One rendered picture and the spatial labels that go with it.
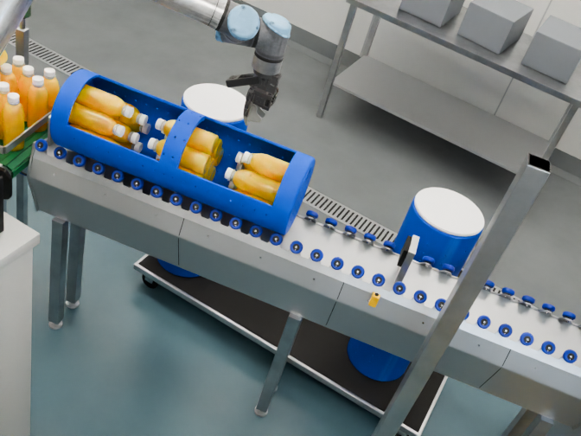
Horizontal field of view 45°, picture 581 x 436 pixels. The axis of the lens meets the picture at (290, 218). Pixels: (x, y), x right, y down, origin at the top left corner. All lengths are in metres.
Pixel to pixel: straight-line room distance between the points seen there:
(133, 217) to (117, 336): 0.85
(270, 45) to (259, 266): 0.78
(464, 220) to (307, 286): 0.67
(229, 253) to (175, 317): 0.96
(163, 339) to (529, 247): 2.45
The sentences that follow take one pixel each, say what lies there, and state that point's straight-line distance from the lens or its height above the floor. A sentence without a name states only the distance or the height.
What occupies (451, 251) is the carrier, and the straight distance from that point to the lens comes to 2.68.
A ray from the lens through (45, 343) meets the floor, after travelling 3.23.
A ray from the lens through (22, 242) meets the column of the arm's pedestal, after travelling 2.06.
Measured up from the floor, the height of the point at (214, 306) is 0.15.
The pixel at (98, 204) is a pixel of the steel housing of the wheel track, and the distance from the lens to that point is 2.60.
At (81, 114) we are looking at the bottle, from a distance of 2.51.
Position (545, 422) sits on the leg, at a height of 0.62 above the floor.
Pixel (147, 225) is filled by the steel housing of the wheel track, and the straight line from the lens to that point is 2.55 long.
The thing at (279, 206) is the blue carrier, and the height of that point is 1.13.
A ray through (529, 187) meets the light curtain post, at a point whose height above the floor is 1.64.
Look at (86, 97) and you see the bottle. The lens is 2.52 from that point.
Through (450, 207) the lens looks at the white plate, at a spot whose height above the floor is 1.04.
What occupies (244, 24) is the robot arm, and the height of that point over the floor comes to 1.71.
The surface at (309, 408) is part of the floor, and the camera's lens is 3.20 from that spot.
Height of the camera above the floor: 2.52
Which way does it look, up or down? 38 degrees down
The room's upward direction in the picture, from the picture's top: 18 degrees clockwise
